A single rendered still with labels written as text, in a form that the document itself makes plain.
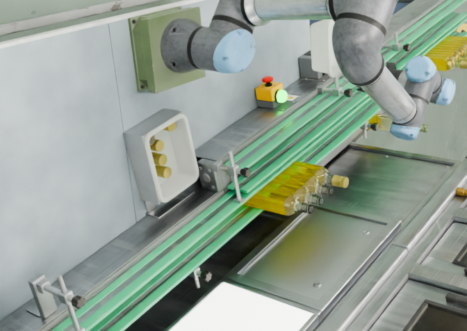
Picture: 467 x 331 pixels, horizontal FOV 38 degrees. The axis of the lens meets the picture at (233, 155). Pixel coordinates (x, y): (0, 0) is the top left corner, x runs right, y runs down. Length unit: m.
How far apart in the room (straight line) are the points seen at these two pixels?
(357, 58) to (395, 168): 1.06
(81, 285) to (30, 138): 0.40
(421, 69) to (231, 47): 0.50
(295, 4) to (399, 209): 0.89
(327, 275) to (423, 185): 0.61
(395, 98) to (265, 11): 0.39
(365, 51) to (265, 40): 0.92
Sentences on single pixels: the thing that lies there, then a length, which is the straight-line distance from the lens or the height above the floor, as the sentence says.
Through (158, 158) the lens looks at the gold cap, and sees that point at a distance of 1.98.
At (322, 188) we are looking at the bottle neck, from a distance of 2.13.
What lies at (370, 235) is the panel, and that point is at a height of 1.27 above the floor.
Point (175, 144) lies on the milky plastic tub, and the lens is 2.06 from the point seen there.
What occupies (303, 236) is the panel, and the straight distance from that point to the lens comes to 2.16.
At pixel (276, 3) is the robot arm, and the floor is 1.16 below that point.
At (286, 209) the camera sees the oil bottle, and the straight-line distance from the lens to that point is 2.06.
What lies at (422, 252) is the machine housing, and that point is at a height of 1.43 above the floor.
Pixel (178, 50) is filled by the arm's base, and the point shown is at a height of 0.89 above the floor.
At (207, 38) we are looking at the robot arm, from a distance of 1.82.
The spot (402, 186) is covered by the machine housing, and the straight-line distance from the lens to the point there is 2.44.
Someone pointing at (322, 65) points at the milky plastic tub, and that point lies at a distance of 2.08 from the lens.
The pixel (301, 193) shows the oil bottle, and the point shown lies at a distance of 2.09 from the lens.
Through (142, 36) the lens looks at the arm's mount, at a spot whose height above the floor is 0.80.
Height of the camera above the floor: 2.17
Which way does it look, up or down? 38 degrees down
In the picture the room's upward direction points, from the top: 101 degrees clockwise
